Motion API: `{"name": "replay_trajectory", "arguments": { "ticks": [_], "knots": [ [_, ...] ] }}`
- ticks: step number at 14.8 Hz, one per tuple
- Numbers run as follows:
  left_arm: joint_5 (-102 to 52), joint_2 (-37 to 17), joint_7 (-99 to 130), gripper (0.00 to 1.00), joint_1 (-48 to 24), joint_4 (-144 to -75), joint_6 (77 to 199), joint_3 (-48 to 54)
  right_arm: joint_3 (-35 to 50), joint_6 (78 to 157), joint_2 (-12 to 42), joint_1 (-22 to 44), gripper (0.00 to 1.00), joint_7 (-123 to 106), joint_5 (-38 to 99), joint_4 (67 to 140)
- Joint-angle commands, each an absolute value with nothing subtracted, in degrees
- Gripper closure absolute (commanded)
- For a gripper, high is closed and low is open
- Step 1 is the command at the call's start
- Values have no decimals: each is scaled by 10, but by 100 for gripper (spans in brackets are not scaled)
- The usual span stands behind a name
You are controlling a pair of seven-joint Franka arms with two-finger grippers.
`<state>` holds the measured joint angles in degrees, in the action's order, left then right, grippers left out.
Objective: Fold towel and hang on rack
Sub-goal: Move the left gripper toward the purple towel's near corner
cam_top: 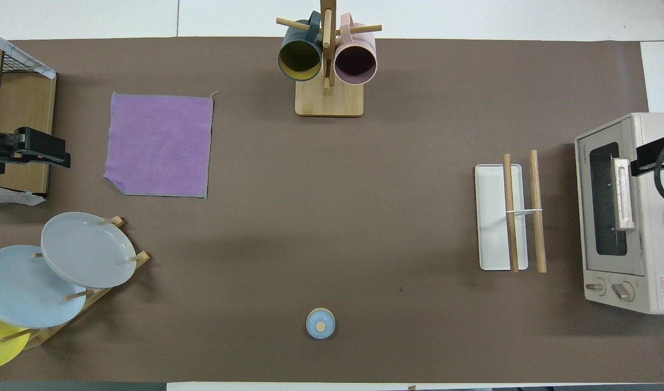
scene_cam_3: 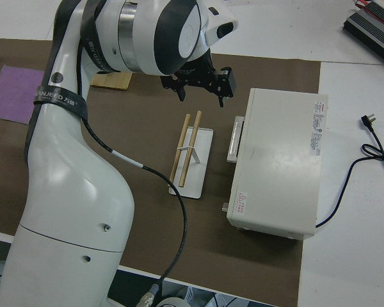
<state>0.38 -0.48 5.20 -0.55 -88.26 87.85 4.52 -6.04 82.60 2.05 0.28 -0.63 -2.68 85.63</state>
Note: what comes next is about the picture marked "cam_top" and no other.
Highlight purple towel with grey back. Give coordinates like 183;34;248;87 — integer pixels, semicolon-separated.
104;91;218;199

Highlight white towel rack wooden bars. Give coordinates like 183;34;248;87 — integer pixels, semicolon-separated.
474;150;547;274

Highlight wooden plate rack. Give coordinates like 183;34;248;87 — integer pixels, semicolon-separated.
1;216;151;350

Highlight beige toaster oven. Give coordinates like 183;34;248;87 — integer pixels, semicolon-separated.
575;112;664;315

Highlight grey plate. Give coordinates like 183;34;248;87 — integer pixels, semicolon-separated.
41;212;137;289

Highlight light blue plate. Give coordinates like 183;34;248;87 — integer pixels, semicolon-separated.
0;245;87;329

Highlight dark teal mug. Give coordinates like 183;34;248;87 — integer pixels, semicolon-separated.
278;11;324;82

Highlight wooden mug tree stand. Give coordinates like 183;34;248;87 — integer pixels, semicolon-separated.
276;0;383;118

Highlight brown table mat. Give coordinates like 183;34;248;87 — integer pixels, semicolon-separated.
0;37;664;383

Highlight pink mug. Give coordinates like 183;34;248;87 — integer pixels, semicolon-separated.
334;13;378;86

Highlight wooden shelf with wire basket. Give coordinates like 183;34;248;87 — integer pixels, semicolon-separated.
0;42;57;197

